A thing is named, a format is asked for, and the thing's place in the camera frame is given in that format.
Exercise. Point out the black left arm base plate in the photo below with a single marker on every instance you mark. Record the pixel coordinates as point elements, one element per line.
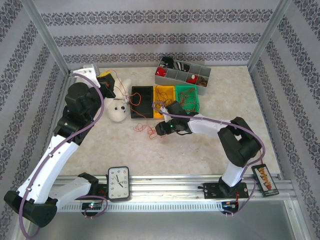
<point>102,191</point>

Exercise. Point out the red hat with white pompom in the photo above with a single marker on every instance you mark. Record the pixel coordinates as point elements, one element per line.
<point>192,79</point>

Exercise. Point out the black white striped sock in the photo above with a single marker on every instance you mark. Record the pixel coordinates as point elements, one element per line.
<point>178,65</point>

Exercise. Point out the black plastic bin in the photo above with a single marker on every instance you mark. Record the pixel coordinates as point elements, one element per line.
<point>142,107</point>

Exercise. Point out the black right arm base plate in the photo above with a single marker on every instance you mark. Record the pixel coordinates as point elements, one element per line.
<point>212,191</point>

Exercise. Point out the grey divided organizer box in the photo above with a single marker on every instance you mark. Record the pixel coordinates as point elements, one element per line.
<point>165,81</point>

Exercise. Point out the aluminium frame post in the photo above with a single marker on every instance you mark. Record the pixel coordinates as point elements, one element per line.
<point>269,35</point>
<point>46,35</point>

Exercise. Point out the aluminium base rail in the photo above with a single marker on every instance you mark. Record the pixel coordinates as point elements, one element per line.
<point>162,186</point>

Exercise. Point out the green plastic bin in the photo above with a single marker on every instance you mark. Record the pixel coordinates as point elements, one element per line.
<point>197,96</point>

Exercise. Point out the white plush bunny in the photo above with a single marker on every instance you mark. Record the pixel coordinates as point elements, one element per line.
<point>117,111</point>

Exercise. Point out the black framed analog clock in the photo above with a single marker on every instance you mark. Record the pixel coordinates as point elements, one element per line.
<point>118,183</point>

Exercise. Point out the brown rolled sock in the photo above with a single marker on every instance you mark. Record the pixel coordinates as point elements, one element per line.
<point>202,81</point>

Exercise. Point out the yellow plastic bin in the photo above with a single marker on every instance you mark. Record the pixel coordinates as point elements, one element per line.
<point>168,91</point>

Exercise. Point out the black power distribution board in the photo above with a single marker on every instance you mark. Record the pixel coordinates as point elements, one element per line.
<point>265,180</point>

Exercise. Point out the red and white cloth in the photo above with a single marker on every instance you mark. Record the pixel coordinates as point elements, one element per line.
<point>161,72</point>

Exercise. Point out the small controller board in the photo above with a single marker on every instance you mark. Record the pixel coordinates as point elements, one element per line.
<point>228,205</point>
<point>91,206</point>

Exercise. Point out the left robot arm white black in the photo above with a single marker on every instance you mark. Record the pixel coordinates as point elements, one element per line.
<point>57,155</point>

